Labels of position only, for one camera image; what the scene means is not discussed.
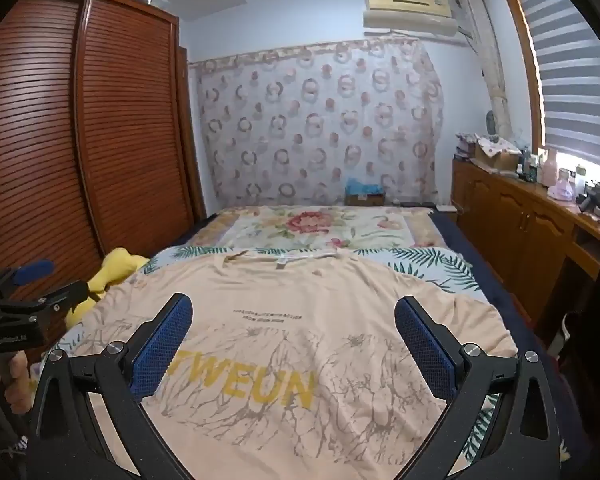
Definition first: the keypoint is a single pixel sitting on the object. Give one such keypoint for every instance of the floral blanket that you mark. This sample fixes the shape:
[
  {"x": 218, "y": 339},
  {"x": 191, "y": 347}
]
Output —
[{"x": 305, "y": 225}]

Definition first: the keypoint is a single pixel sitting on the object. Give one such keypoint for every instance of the stack of books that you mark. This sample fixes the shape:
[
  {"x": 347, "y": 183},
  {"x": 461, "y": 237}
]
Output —
[{"x": 466, "y": 146}]

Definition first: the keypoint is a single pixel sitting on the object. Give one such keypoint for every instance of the group of small bottles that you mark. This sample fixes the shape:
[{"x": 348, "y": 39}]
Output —
[{"x": 529, "y": 165}]

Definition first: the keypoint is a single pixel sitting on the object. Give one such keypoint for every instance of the wooden sideboard cabinet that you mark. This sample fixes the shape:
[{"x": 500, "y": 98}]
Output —
[{"x": 510, "y": 215}]

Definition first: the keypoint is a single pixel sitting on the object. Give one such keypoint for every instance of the dark oval mesh object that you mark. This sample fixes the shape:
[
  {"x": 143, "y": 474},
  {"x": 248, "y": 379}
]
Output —
[{"x": 491, "y": 122}]

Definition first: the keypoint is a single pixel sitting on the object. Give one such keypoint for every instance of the circle patterned curtain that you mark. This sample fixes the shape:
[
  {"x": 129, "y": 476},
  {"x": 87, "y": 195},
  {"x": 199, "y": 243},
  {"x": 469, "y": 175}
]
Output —
[{"x": 305, "y": 125}]

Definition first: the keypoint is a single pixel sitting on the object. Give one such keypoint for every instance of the person's left hand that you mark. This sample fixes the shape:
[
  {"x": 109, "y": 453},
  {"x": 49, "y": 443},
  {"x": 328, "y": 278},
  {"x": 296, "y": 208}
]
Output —
[{"x": 16, "y": 375}]

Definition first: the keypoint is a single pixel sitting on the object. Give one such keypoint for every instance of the black flat device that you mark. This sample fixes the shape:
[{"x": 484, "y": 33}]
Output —
[{"x": 415, "y": 204}]

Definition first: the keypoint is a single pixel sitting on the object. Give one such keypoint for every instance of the palm leaf bedsheet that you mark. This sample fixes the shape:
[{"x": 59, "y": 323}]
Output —
[{"x": 445, "y": 265}]

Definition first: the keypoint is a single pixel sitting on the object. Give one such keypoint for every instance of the beige printed t-shirt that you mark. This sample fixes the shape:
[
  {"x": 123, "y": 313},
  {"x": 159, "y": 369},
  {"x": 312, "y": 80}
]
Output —
[{"x": 280, "y": 285}]

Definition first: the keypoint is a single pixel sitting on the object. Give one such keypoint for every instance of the lilac plastic container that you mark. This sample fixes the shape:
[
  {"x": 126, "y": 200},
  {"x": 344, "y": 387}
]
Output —
[{"x": 561, "y": 192}]

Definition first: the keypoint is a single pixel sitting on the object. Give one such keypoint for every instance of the yellow plush toy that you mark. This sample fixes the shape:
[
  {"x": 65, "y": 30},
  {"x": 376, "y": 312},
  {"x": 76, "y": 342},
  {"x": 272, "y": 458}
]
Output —
[{"x": 120, "y": 265}]

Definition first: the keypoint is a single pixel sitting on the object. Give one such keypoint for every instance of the wall air conditioner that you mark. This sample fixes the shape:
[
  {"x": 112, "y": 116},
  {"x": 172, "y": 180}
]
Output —
[{"x": 410, "y": 10}]

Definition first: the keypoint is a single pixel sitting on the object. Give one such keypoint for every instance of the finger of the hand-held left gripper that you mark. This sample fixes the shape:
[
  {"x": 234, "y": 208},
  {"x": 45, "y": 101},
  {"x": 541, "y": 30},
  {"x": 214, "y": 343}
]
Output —
[
  {"x": 32, "y": 270},
  {"x": 65, "y": 296}
]

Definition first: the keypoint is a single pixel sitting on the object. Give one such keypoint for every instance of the blue plastic bag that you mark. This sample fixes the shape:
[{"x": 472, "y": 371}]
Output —
[{"x": 362, "y": 185}]

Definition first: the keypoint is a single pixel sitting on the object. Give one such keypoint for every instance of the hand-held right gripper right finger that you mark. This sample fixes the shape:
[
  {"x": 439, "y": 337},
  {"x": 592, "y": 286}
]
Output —
[{"x": 425, "y": 345}]

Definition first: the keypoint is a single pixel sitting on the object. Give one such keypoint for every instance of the wooden louvred wardrobe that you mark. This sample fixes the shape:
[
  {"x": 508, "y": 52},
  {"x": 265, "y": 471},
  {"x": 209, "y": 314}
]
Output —
[{"x": 130, "y": 135}]

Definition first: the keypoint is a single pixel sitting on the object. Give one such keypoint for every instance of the tied beige curtain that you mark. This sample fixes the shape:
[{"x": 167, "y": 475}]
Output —
[{"x": 490, "y": 70}]

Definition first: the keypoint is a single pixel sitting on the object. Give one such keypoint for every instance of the pink jug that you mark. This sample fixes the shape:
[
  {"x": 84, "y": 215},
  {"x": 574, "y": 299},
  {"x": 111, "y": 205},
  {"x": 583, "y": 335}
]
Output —
[{"x": 550, "y": 167}]

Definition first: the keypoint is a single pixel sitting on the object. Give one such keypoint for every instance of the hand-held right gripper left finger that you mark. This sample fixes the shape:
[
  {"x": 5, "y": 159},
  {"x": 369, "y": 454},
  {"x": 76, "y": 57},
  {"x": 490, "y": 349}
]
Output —
[{"x": 162, "y": 345}]

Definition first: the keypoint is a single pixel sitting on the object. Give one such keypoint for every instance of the cardboard box with floral cloth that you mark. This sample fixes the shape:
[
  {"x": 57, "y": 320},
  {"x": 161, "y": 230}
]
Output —
[{"x": 497, "y": 155}]

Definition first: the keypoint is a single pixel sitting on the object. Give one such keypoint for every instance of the black tools on sideboard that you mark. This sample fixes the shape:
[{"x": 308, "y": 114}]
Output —
[{"x": 597, "y": 205}]

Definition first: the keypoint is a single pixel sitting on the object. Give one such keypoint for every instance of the striped window blind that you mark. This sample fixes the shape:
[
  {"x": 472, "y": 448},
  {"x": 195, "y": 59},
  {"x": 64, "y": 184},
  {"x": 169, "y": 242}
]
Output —
[{"x": 570, "y": 75}]

